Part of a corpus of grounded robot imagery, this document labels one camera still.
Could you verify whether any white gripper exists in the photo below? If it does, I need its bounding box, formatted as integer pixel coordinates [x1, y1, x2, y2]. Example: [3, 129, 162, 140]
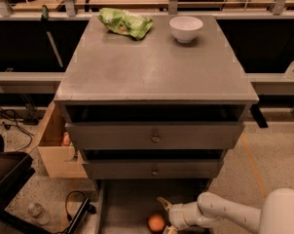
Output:
[157, 197, 188, 234]

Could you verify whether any orange fruit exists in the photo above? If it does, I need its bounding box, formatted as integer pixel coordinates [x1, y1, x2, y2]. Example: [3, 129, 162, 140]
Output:
[148, 214, 165, 233]

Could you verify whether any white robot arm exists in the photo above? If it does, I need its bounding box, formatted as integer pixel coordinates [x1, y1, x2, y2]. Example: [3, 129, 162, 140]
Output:
[157, 188, 294, 234]

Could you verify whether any grey bottom drawer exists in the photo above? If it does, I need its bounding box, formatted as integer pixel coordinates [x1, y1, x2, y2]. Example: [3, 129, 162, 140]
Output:
[95, 178, 210, 234]

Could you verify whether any grey drawer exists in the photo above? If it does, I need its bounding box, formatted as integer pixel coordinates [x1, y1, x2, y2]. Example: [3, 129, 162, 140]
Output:
[83, 159, 223, 179]
[65, 122, 244, 150]
[95, 178, 210, 234]

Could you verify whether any grey middle drawer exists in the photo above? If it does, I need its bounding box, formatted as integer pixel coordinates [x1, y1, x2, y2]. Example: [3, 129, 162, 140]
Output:
[83, 159, 223, 179]

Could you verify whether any grey drawer cabinet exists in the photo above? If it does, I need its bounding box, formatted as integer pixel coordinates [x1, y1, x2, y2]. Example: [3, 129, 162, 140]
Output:
[54, 14, 260, 193]

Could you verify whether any grey top drawer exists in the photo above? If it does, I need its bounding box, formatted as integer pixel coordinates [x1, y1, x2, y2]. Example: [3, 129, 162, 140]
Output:
[65, 122, 244, 150]

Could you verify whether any wooden open box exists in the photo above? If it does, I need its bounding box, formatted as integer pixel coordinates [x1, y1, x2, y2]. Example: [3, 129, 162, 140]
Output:
[36, 102, 87, 178]

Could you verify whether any red can in box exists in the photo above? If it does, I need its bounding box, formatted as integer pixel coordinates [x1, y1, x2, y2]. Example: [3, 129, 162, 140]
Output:
[61, 132, 71, 146]

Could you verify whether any clear plastic bottle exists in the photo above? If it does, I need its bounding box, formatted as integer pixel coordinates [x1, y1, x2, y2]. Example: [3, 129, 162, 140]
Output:
[27, 203, 51, 225]

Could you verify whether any black chair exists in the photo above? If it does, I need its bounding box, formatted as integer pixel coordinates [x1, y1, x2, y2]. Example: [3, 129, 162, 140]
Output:
[0, 135, 51, 234]

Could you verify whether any white ceramic bowl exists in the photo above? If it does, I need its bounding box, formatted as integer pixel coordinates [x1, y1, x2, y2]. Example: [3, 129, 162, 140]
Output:
[169, 16, 203, 43]

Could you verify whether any green chip bag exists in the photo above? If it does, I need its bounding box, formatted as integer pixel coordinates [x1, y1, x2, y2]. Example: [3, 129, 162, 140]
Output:
[98, 8, 153, 40]

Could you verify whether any green handled tool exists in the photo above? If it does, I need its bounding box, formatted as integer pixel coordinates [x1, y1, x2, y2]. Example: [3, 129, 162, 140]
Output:
[41, 5, 63, 68]

